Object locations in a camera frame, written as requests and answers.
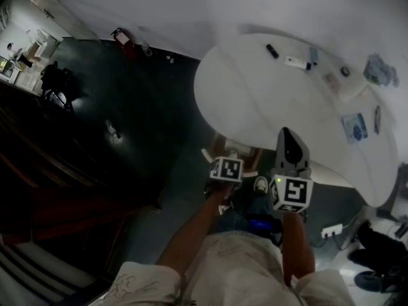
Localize white tube black cap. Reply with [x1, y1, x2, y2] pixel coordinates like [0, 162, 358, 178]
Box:
[284, 55, 312, 71]

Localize dark wooden staircase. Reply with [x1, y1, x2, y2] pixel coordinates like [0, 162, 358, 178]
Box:
[0, 81, 160, 306]

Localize person's right white shoe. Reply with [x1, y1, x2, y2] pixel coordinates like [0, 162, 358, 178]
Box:
[253, 176, 269, 193]

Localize person's blue jeans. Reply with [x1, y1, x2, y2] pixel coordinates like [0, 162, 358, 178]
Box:
[219, 191, 281, 232]

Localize person's right forearm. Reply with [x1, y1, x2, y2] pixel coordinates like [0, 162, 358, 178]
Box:
[282, 211, 316, 288]

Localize red fire extinguisher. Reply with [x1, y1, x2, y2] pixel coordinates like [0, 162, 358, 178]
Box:
[110, 27, 136, 57]

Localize black backpack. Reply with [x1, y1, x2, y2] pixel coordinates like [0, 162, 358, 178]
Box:
[40, 61, 79, 111]

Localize white oval table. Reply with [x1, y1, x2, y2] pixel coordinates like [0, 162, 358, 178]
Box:
[193, 32, 401, 208]

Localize white vase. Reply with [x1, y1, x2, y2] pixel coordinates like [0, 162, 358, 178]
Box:
[337, 83, 367, 103]

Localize black device blue screen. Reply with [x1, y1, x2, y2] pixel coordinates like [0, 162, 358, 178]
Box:
[247, 215, 284, 235]

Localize white power strip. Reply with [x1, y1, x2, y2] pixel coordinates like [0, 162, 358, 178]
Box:
[321, 223, 344, 239]

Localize small pink box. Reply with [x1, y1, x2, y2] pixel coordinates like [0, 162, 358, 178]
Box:
[323, 73, 340, 92]

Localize blue white packet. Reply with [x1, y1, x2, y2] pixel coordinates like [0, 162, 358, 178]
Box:
[341, 112, 369, 145]

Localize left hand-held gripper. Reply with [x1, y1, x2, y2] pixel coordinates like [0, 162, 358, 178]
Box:
[207, 157, 245, 191]

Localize grey door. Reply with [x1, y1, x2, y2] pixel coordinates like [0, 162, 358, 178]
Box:
[17, 0, 99, 41]

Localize grey shelf unit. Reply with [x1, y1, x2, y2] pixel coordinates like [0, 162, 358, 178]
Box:
[377, 161, 408, 222]

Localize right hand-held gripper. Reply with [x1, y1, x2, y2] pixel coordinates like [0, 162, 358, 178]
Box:
[268, 127, 315, 214]

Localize black eyeglasses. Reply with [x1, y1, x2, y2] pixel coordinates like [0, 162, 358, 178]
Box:
[373, 105, 383, 135]

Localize person's beige shirt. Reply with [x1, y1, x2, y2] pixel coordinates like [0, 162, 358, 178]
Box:
[108, 229, 351, 306]

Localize person's left forearm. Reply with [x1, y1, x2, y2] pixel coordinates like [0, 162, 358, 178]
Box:
[155, 186, 238, 277]

